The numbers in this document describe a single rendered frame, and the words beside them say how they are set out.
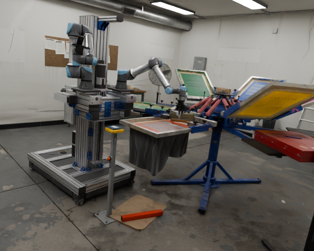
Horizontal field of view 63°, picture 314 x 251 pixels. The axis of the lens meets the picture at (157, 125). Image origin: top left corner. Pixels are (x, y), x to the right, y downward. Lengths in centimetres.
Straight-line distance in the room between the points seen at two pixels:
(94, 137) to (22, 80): 309
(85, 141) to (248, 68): 497
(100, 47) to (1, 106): 326
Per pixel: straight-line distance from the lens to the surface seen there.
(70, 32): 280
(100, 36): 312
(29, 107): 605
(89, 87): 281
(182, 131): 255
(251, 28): 722
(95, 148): 319
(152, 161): 255
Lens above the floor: 160
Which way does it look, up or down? 13 degrees down
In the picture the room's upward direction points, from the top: 6 degrees clockwise
